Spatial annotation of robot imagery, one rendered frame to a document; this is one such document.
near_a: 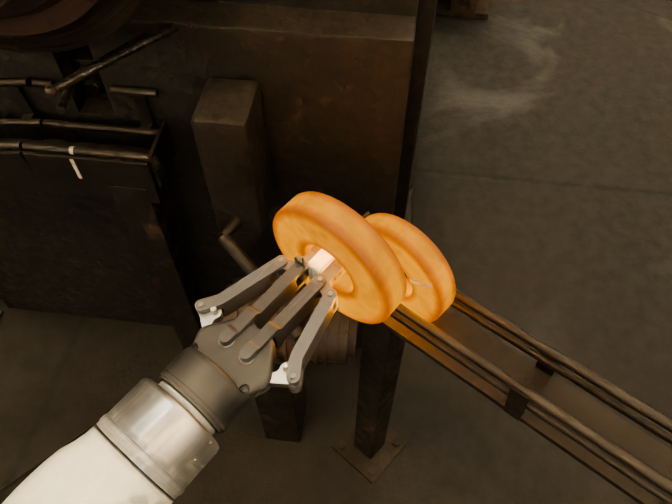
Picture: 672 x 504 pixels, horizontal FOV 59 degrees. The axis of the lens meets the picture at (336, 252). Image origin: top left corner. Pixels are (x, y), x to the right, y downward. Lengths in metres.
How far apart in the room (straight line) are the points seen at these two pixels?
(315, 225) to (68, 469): 0.28
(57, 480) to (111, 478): 0.04
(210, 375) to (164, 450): 0.07
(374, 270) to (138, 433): 0.24
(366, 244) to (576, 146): 1.57
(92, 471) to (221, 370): 0.12
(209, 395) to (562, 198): 1.52
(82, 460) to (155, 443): 0.05
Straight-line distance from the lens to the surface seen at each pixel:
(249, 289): 0.57
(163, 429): 0.49
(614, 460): 0.71
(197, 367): 0.51
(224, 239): 0.91
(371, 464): 1.37
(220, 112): 0.81
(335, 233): 0.53
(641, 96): 2.34
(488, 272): 1.65
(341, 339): 0.91
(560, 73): 2.33
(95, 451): 0.50
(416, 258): 0.68
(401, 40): 0.81
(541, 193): 1.87
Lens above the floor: 1.32
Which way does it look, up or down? 54 degrees down
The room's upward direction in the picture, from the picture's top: straight up
